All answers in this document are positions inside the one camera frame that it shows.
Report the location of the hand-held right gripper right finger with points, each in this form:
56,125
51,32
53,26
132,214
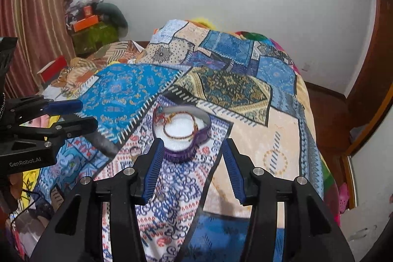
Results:
231,162

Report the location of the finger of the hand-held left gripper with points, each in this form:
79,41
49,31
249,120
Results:
76,125
61,107

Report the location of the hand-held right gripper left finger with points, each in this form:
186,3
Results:
155,162

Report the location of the purple heart-shaped jewelry box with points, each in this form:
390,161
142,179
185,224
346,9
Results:
184,150

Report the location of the gold bangle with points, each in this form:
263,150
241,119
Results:
179,136

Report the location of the red box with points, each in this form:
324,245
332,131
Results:
53,70

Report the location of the orange patterned cloth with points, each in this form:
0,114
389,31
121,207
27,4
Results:
101,54

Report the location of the patchwork printed blanket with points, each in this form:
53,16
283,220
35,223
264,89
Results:
239,90

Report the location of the green covered cabinet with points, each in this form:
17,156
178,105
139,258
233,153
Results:
93,38

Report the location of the orange cardboard box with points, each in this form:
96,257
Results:
84,23

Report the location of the striped brown curtain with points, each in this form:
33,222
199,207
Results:
33,19

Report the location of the pink slipper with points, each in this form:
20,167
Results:
343,197

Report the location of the pile of colourful pillows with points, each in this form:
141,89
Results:
254,35

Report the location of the wooden door frame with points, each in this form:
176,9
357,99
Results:
371,90

